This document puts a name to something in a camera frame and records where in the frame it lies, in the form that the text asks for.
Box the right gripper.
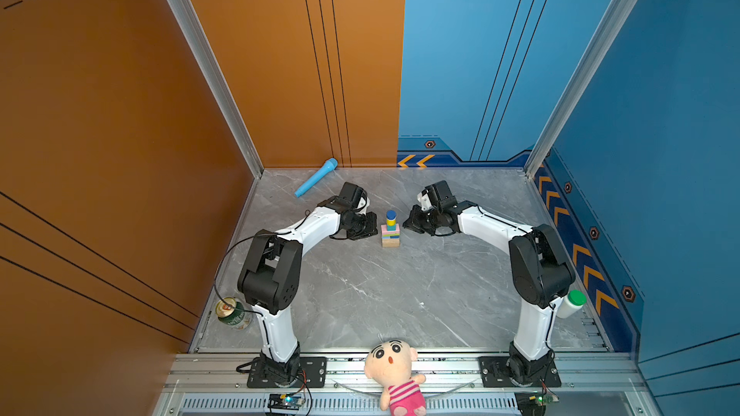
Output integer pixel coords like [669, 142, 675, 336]
[400, 205, 442, 236]

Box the pink rectangular block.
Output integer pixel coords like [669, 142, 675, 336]
[381, 225, 401, 238]

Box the natural wood rectangular block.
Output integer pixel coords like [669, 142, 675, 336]
[382, 239, 401, 248]

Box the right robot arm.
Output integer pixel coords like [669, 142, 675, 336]
[403, 181, 587, 376]

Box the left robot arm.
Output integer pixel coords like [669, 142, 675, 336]
[236, 182, 378, 368]

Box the cyan toy microphone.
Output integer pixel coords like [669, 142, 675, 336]
[294, 158, 338, 198]

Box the plush doll pink shirt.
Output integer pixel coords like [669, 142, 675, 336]
[364, 339, 427, 416]

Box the white tape roll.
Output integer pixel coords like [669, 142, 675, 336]
[215, 297, 252, 330]

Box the white bottle green cap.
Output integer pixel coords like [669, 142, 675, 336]
[556, 289, 588, 319]

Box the left circuit board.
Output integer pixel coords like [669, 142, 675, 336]
[266, 394, 308, 415]

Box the circuit board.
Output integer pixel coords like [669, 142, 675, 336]
[515, 393, 560, 416]
[266, 394, 308, 415]

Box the right circuit board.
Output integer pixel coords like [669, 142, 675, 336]
[515, 393, 560, 416]

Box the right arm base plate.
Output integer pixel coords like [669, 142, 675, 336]
[478, 356, 562, 388]

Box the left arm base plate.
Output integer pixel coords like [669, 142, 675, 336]
[247, 356, 328, 389]

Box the aluminium front rail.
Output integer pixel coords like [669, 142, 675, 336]
[154, 340, 659, 415]

